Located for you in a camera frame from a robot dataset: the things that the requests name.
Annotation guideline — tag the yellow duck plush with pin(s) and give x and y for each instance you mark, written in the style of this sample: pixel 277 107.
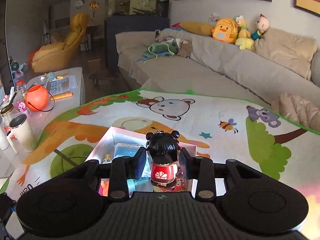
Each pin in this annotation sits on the yellow duck plush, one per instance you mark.
pixel 244 40

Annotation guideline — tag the pink doll figurine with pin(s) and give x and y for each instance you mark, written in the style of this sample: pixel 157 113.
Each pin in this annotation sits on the pink doll figurine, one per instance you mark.
pixel 21 107

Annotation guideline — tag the boy doll plush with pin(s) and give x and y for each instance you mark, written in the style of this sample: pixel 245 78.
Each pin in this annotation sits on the boy doll plush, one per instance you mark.
pixel 262 25

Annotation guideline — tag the blue wipes package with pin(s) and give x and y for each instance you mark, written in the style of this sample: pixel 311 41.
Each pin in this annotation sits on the blue wipes package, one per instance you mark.
pixel 129 150

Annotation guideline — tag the orange pumpkin bucket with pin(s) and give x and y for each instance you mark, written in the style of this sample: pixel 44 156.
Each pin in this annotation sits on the orange pumpkin bucket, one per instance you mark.
pixel 37 99

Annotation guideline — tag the paper card sheet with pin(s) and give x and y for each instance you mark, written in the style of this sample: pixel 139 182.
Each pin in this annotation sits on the paper card sheet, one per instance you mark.
pixel 60 86

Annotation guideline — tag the dark fish tank cabinet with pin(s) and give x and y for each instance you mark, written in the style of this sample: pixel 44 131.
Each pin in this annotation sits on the dark fish tank cabinet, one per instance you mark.
pixel 131 15

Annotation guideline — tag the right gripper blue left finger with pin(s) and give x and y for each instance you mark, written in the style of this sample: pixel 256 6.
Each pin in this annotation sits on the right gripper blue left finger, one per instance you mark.
pixel 125 168

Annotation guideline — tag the beige sofa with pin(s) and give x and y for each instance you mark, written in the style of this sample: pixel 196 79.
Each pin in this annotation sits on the beige sofa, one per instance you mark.
pixel 214 68

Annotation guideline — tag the teal toy handle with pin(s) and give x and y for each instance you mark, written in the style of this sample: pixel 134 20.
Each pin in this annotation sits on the teal toy handle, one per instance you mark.
pixel 142 184

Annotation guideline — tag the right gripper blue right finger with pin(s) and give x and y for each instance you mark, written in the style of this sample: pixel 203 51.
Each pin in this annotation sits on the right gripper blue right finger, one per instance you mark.
pixel 200 169

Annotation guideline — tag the beige cushion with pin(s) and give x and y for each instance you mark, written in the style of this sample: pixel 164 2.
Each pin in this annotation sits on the beige cushion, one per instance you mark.
pixel 291 51

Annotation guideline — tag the colourful cartoon play mat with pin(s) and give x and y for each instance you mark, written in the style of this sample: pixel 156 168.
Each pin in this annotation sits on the colourful cartoon play mat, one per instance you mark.
pixel 220 128

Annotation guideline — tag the yellow long pillow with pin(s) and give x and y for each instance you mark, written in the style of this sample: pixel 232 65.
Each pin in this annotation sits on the yellow long pillow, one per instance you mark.
pixel 199 28

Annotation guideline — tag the green knitted cloth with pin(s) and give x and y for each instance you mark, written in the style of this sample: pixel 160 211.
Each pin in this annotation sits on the green knitted cloth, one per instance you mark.
pixel 163 47

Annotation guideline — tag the pink cardboard box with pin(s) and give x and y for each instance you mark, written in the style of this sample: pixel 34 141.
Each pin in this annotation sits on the pink cardboard box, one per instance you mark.
pixel 108 182

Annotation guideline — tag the orange pencil box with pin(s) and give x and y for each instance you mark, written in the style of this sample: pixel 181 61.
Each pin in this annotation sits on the orange pencil box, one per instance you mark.
pixel 61 96

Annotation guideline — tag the yellow duck plush backpack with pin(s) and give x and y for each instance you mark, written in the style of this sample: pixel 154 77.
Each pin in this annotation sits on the yellow duck plush backpack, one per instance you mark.
pixel 225 30

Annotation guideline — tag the red dress doll figurine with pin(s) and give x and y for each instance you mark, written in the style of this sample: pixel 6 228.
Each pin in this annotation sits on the red dress doll figurine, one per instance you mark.
pixel 163 149

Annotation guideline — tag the white thermos bottle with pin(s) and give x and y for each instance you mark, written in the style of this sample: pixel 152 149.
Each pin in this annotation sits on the white thermos bottle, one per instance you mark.
pixel 4 144

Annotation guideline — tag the cream steel mug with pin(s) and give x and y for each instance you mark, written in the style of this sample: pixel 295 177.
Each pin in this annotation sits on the cream steel mug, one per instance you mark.
pixel 21 130

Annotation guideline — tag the glass jar red label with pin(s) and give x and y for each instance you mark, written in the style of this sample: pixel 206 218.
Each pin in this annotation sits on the glass jar red label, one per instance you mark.
pixel 8 112

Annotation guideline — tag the small white duck toy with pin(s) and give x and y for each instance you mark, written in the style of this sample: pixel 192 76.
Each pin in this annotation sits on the small white duck toy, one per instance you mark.
pixel 107 159

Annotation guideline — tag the yellow lounge chair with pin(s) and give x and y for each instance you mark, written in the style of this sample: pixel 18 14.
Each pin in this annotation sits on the yellow lounge chair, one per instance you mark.
pixel 58 55

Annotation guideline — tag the brown plush toy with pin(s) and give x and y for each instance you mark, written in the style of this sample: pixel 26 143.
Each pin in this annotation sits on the brown plush toy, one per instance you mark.
pixel 185 48

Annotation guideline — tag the grey neck pillow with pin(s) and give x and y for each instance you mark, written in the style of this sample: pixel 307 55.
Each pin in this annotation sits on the grey neck pillow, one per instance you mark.
pixel 315 69

